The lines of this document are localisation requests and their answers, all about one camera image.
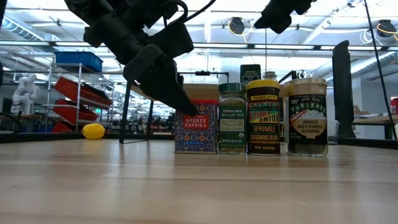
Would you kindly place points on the green black pepper tin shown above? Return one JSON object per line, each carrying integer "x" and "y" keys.
{"x": 250, "y": 73}

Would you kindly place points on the black upright post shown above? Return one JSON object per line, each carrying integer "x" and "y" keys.
{"x": 342, "y": 93}

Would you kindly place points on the red container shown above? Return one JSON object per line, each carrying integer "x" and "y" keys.
{"x": 395, "y": 105}

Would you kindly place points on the small glass jar cork lid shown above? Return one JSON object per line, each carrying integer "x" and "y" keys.
{"x": 270, "y": 76}

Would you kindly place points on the smoked paprika tin red lid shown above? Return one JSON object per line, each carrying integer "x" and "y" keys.
{"x": 196, "y": 140}

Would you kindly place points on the red plastic bin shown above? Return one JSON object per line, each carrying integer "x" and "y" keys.
{"x": 66, "y": 87}
{"x": 65, "y": 112}
{"x": 60, "y": 128}

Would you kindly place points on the blue plastic bin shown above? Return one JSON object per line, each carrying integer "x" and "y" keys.
{"x": 77, "y": 59}

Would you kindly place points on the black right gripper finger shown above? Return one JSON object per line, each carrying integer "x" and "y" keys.
{"x": 276, "y": 15}

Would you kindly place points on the thin black slanted rod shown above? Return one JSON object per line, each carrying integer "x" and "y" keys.
{"x": 382, "y": 74}

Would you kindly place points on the oregano glass jar green lid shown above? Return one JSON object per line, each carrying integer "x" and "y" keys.
{"x": 232, "y": 124}

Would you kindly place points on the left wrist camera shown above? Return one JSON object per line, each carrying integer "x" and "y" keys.
{"x": 174, "y": 40}

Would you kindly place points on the wooden shelf black metal legs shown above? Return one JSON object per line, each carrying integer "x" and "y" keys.
{"x": 202, "y": 91}

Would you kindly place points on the yellow lemon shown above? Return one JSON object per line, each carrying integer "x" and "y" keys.
{"x": 93, "y": 131}

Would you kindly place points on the crunchy onion jar yellow lid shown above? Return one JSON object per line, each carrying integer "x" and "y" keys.
{"x": 263, "y": 124}

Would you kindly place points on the wooden workbench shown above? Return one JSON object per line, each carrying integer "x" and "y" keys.
{"x": 376, "y": 119}

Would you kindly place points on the black table frame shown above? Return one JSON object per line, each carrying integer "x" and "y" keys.
{"x": 46, "y": 137}

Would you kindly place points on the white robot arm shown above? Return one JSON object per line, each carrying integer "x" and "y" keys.
{"x": 26, "y": 93}

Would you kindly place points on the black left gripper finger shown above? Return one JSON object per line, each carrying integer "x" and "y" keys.
{"x": 155, "y": 81}

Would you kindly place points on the furikake seasoning jar beige lid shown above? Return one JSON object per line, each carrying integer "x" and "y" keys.
{"x": 306, "y": 124}

